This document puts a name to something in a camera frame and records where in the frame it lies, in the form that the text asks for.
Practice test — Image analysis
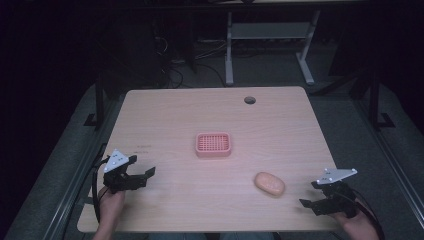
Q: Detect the tangle of floor cables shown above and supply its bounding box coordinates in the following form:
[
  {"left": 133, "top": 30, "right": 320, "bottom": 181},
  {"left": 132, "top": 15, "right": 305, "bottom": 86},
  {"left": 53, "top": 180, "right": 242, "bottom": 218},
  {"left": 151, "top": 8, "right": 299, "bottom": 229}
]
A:
[{"left": 151, "top": 34, "right": 228, "bottom": 89}]

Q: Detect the grey metal rail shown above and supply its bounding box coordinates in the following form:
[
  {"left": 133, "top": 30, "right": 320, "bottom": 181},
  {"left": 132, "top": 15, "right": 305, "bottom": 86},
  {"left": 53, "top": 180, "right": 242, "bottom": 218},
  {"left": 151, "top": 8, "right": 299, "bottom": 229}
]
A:
[
  {"left": 353, "top": 98, "right": 424, "bottom": 221},
  {"left": 41, "top": 98, "right": 116, "bottom": 240}
]

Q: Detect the person's left hand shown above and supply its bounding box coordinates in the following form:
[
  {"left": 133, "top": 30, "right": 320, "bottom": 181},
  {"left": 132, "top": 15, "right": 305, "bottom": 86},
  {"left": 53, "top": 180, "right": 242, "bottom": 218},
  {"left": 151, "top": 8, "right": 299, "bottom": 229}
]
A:
[{"left": 97, "top": 185, "right": 127, "bottom": 232}]

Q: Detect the pink soap dish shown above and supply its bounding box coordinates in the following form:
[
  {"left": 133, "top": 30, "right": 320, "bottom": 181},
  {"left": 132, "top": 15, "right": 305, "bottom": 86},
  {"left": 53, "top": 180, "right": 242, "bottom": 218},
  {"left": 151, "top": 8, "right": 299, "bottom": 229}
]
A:
[{"left": 194, "top": 131, "right": 233, "bottom": 159}]

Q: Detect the white metal desk frame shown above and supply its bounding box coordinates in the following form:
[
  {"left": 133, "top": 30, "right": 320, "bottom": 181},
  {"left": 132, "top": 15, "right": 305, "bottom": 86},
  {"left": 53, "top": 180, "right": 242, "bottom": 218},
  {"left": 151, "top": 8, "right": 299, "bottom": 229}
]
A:
[{"left": 224, "top": 9, "right": 322, "bottom": 87}]

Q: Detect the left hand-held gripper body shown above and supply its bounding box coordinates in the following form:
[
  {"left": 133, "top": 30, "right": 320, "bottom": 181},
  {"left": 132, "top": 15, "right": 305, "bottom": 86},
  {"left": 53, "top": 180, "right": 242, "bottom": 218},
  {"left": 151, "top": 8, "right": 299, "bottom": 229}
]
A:
[{"left": 102, "top": 148, "right": 148, "bottom": 195}]

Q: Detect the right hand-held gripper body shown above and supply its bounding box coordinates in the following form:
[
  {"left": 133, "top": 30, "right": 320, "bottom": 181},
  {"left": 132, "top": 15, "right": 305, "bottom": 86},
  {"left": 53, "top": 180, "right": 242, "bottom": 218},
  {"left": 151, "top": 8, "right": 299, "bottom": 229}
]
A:
[{"left": 312, "top": 167, "right": 360, "bottom": 219}]

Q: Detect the black metal post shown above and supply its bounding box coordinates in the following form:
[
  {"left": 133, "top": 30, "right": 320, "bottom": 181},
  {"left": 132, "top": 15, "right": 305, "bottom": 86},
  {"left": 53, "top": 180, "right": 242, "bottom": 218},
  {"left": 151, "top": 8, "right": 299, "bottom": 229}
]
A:
[
  {"left": 83, "top": 72, "right": 107, "bottom": 130},
  {"left": 367, "top": 71, "right": 397, "bottom": 132}
]

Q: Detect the person's right hand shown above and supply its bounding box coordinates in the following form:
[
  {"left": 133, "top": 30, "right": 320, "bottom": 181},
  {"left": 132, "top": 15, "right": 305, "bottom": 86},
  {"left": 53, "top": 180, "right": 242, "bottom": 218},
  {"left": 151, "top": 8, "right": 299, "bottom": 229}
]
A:
[{"left": 332, "top": 207, "right": 380, "bottom": 240}]

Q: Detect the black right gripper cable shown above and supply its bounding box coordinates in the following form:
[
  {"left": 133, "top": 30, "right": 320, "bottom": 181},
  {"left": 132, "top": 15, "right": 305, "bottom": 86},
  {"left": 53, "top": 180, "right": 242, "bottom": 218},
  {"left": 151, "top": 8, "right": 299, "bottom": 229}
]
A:
[{"left": 352, "top": 188, "right": 385, "bottom": 240}]

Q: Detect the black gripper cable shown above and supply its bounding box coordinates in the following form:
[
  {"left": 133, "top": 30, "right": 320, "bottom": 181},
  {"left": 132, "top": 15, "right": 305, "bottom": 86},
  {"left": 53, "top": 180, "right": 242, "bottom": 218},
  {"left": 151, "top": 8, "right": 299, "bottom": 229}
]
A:
[
  {"left": 92, "top": 155, "right": 112, "bottom": 224},
  {"left": 352, "top": 188, "right": 385, "bottom": 240}
]

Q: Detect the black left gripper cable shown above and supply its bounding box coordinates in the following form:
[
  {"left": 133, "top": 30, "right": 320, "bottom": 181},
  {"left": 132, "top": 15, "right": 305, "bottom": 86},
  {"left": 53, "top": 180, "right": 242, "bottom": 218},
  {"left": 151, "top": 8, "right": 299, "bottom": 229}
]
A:
[{"left": 92, "top": 155, "right": 112, "bottom": 224}]

